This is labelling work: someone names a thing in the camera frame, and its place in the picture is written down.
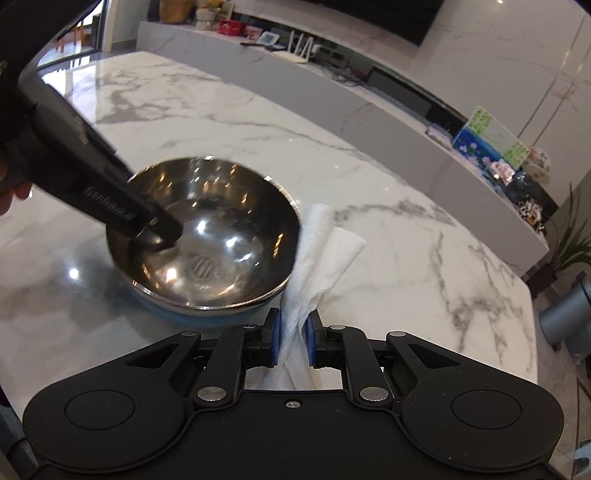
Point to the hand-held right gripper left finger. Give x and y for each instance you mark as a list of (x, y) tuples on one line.
[(275, 339)]

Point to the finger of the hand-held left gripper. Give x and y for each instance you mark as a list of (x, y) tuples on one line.
[(161, 230), (275, 339)]

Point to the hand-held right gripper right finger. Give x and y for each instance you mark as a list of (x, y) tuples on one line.
[(310, 341)]

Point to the blue steel bowl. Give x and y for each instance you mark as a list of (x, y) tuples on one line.
[(221, 230)]

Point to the white paper towel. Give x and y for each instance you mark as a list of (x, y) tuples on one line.
[(323, 258)]

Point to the person's left hand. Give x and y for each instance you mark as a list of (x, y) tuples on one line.
[(23, 190)]

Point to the red box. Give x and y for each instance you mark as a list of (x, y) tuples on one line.
[(229, 26)]

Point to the black remote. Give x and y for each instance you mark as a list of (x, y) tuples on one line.
[(249, 43)]

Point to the pink box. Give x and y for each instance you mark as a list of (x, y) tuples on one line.
[(253, 33)]

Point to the small white desk display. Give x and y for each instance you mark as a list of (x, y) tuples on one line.
[(268, 39)]

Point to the cow-patterned toy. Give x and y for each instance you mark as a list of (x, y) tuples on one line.
[(531, 212)]

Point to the grey trash bin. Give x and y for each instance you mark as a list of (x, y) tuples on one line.
[(568, 318)]

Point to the flower painting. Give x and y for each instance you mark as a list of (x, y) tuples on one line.
[(489, 138)]

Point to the long-leaf potted plant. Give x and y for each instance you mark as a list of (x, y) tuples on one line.
[(565, 249)]

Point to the white floral mug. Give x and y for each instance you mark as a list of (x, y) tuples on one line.
[(539, 164)]

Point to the blue plastic stool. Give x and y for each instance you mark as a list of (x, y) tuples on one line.
[(582, 454)]

